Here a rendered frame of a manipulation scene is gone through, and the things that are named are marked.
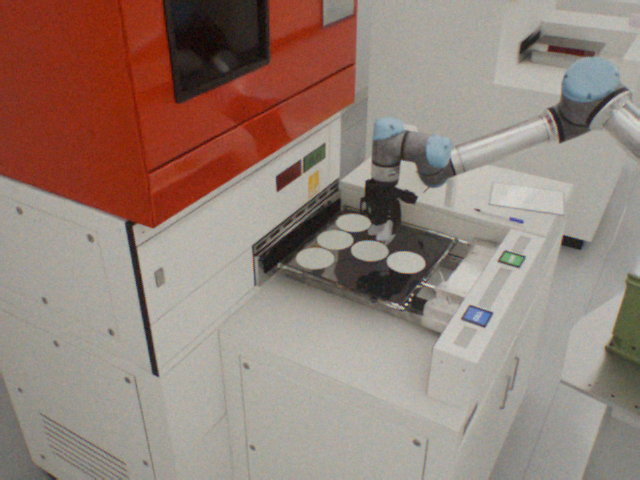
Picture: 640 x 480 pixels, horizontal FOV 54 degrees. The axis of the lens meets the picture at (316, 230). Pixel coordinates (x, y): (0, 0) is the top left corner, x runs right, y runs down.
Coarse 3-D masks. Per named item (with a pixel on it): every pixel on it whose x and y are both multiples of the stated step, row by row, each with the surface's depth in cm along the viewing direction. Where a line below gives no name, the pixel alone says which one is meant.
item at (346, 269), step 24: (336, 216) 188; (312, 240) 177; (360, 240) 177; (408, 240) 177; (432, 240) 177; (288, 264) 167; (336, 264) 167; (360, 264) 167; (384, 264) 167; (432, 264) 167; (360, 288) 158; (384, 288) 158; (408, 288) 158
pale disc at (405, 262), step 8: (392, 256) 170; (400, 256) 170; (408, 256) 170; (416, 256) 170; (392, 264) 167; (400, 264) 167; (408, 264) 167; (416, 264) 167; (424, 264) 167; (408, 272) 164
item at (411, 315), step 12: (288, 276) 175; (300, 276) 172; (324, 288) 169; (336, 288) 167; (360, 300) 164; (384, 312) 162; (396, 312) 160; (408, 312) 158; (420, 312) 157; (420, 324) 158
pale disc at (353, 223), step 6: (342, 216) 188; (348, 216) 188; (354, 216) 188; (360, 216) 188; (336, 222) 185; (342, 222) 185; (348, 222) 185; (354, 222) 185; (360, 222) 185; (366, 222) 185; (342, 228) 182; (348, 228) 182; (354, 228) 182; (360, 228) 182; (366, 228) 182
